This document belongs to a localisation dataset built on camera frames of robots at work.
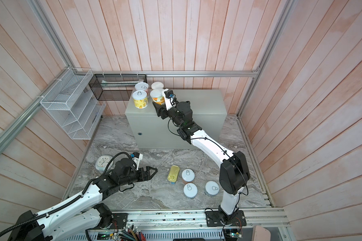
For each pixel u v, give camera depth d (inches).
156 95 27.9
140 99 28.8
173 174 33.9
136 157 28.7
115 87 41.0
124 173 24.4
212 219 28.8
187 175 33.0
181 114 23.2
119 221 28.9
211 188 30.9
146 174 27.4
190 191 30.7
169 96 24.2
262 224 28.8
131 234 23.7
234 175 18.3
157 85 30.8
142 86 30.8
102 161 36.3
